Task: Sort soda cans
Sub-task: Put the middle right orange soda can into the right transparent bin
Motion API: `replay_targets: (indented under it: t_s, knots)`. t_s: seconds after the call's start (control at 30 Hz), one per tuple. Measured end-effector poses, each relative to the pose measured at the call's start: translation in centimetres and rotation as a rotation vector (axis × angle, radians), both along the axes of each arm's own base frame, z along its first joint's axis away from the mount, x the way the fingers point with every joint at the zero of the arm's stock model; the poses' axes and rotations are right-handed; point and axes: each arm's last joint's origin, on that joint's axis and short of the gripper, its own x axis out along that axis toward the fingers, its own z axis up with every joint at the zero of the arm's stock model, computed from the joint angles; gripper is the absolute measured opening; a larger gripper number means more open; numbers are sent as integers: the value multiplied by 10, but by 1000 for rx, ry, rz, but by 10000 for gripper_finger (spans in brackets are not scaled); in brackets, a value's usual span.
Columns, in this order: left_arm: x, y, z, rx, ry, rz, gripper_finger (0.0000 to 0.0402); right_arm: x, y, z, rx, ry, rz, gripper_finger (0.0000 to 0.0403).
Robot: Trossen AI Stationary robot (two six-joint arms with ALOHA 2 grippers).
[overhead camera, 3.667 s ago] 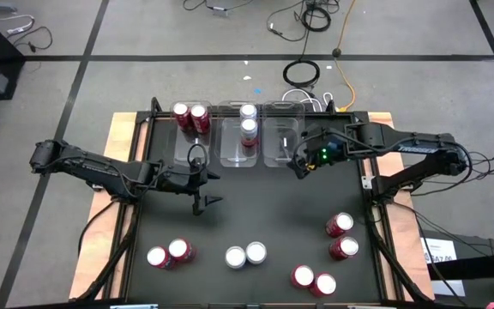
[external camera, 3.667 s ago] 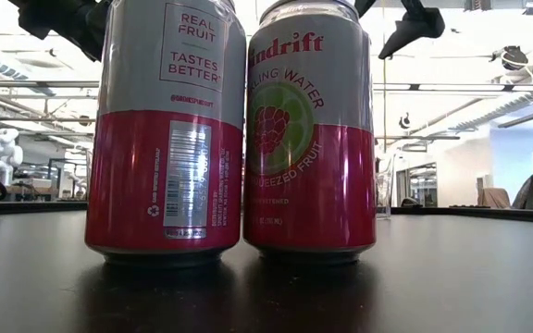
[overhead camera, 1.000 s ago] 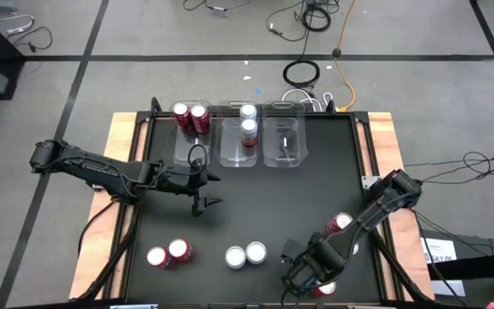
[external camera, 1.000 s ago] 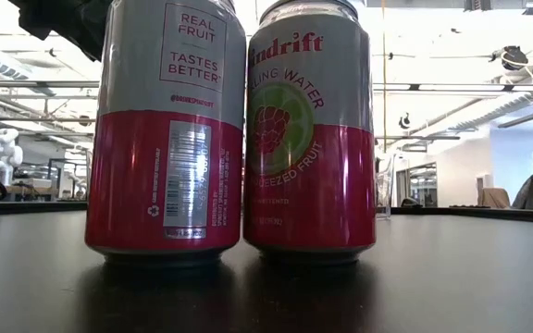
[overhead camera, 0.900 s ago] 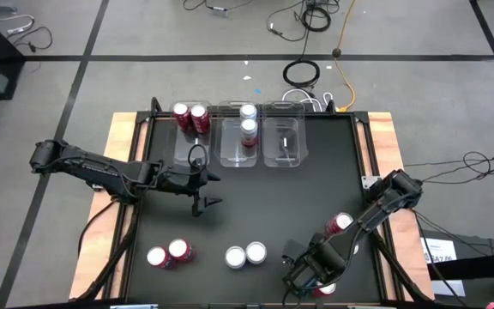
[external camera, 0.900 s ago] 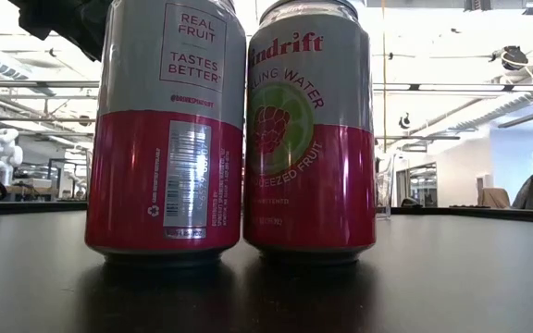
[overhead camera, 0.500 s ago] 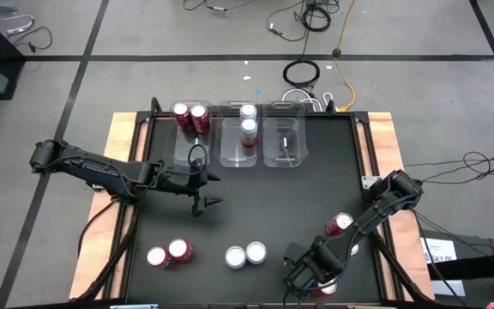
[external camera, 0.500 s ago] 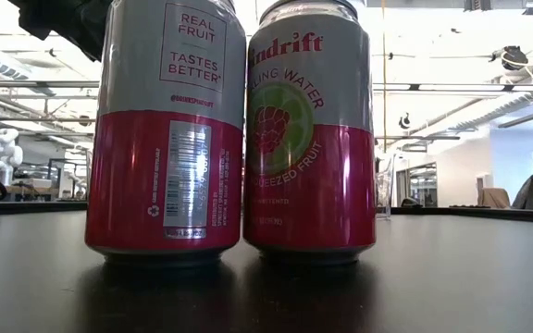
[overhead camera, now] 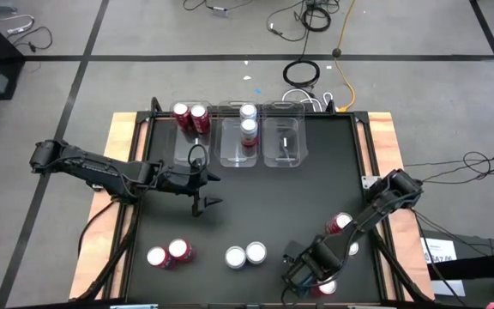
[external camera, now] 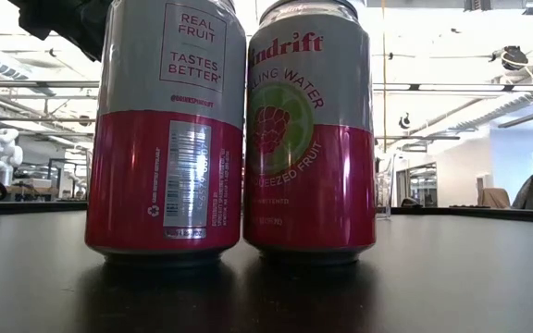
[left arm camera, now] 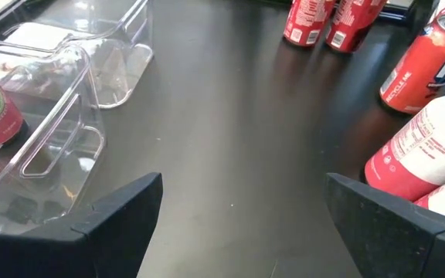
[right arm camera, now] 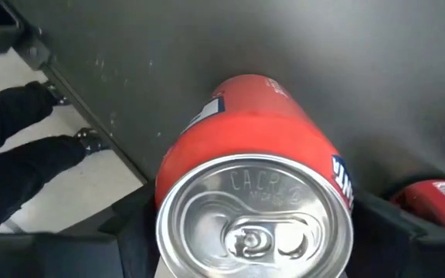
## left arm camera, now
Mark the clear plastic bin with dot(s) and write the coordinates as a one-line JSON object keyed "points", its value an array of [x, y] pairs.
{"points": [[130, 65], [72, 127]]}

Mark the large red can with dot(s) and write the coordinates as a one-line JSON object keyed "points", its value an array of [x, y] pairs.
{"points": [[419, 69]]}

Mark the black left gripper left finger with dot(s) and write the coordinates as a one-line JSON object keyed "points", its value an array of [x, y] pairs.
{"points": [[72, 251]]}

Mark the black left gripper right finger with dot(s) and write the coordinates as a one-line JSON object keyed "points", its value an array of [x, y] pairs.
{"points": [[400, 247]]}

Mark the red Coca-Cola can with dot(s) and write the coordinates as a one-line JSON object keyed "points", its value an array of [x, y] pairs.
{"points": [[307, 23], [354, 27]]}

